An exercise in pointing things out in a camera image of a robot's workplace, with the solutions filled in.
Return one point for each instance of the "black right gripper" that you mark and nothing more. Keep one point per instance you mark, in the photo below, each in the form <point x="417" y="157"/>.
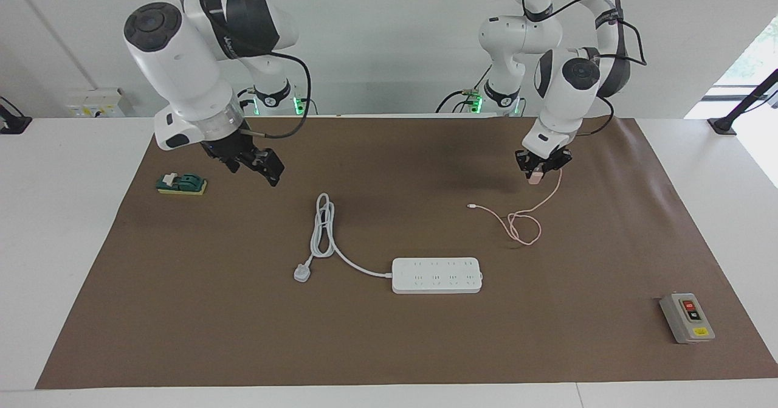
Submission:
<point x="234" y="149"/>

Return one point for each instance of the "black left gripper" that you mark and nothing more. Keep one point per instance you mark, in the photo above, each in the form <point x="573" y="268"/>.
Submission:
<point x="544" y="160"/>

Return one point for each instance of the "pink charger adapter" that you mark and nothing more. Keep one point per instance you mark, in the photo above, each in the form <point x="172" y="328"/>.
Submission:
<point x="535" y="179"/>

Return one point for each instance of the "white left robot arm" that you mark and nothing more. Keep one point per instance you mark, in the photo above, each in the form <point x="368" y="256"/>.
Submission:
<point x="565" y="86"/>

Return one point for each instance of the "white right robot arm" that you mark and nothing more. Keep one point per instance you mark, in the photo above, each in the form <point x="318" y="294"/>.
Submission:
<point x="176" y="61"/>

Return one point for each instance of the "brown table mat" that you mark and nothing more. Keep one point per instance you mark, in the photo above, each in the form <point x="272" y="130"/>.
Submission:
<point x="364" y="335"/>

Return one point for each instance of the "black slanted stand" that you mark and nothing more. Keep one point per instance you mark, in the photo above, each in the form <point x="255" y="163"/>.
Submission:
<point x="744" y="101"/>

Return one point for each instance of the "green knife switch yellow base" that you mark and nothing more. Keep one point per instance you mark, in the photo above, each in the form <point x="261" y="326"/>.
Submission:
<point x="182" y="184"/>

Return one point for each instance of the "white wall outlet box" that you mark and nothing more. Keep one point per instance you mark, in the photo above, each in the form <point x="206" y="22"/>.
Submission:
<point x="97" y="104"/>

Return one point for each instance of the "grey push button switch box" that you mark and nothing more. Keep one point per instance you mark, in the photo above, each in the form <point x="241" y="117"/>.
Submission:
<point x="684" y="320"/>

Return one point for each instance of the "black table clamp mount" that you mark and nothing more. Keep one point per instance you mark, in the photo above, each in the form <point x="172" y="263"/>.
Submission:
<point x="12" y="122"/>

